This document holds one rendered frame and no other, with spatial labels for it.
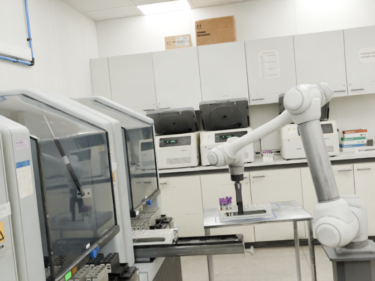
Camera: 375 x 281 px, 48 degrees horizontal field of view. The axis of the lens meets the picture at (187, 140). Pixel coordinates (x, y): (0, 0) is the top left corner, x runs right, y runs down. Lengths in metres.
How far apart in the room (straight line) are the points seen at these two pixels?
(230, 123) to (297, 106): 2.92
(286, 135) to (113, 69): 2.05
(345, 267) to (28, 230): 1.52
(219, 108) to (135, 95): 0.96
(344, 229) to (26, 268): 1.31
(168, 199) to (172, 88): 1.22
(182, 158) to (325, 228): 2.67
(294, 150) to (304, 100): 2.47
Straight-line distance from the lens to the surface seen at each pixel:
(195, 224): 4.51
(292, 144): 4.37
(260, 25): 5.06
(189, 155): 4.39
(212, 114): 4.66
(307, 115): 1.97
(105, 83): 4.89
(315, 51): 4.72
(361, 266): 2.24
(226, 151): 2.22
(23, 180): 1.20
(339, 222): 1.96
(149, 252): 2.14
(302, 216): 2.45
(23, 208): 1.20
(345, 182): 4.49
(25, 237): 1.21
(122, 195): 1.98
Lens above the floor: 1.42
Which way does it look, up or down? 3 degrees down
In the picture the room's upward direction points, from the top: 5 degrees counter-clockwise
